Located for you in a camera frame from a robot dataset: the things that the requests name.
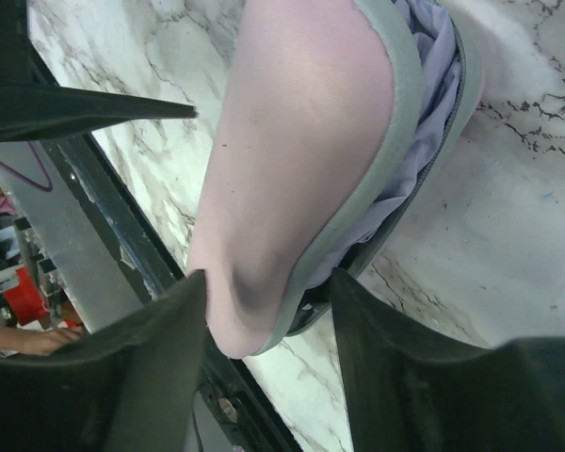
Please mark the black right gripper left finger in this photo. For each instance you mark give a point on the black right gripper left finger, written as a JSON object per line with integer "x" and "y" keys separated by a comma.
{"x": 127, "y": 387}

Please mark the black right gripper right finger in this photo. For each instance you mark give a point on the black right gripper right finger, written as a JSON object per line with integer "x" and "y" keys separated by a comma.
{"x": 410, "y": 388}

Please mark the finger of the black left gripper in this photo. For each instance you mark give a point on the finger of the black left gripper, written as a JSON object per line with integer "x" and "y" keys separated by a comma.
{"x": 31, "y": 111}

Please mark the pink umbrella case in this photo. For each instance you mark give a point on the pink umbrella case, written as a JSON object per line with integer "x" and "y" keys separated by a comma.
{"x": 322, "y": 102}

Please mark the person's hand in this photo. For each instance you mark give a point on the person's hand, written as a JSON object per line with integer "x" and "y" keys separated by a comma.
{"x": 37, "y": 343}

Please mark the aluminium frame rail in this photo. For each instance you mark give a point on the aluminium frame rail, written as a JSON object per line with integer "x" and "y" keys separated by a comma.
{"x": 97, "y": 275}

